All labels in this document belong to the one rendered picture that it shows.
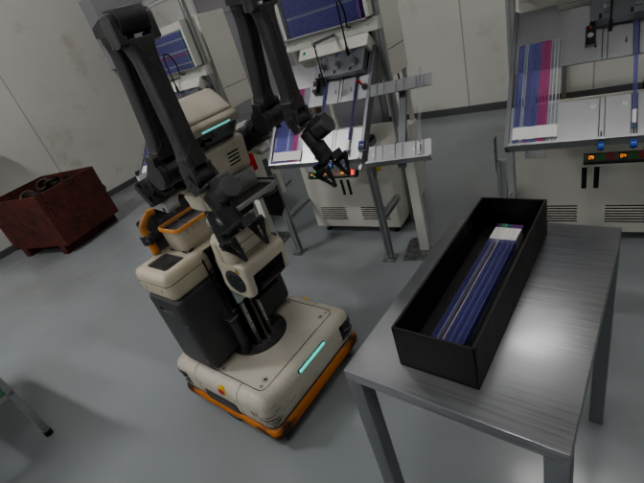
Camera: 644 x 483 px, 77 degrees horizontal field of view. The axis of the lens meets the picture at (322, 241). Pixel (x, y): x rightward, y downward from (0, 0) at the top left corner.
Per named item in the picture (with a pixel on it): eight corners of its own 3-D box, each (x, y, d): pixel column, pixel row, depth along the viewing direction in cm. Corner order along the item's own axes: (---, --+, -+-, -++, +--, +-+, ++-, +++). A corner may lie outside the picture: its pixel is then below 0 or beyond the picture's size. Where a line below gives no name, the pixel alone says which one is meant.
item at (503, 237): (497, 233, 119) (497, 222, 117) (524, 235, 115) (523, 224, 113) (426, 356, 88) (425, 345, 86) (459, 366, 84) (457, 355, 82)
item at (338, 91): (370, 101, 243) (366, 97, 239) (283, 115, 279) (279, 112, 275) (376, 50, 247) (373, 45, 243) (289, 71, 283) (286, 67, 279)
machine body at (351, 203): (402, 235, 289) (384, 152, 259) (320, 232, 327) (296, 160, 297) (428, 192, 333) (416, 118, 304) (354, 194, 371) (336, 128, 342)
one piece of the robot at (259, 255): (198, 301, 166) (135, 164, 131) (260, 249, 189) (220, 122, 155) (243, 322, 151) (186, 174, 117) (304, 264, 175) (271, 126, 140)
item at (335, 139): (361, 159, 236) (358, 157, 234) (273, 166, 272) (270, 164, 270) (365, 128, 239) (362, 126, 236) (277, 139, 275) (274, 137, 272)
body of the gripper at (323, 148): (342, 150, 138) (330, 132, 137) (326, 164, 132) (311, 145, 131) (332, 159, 143) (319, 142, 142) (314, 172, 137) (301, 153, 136)
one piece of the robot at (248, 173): (213, 250, 145) (187, 197, 134) (264, 212, 162) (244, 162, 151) (242, 257, 135) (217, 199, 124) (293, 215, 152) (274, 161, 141)
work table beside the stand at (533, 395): (403, 538, 131) (343, 370, 93) (477, 377, 174) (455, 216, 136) (563, 638, 103) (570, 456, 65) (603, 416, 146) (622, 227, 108)
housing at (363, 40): (376, 57, 248) (366, 44, 236) (310, 72, 274) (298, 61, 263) (378, 45, 249) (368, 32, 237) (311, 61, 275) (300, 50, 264)
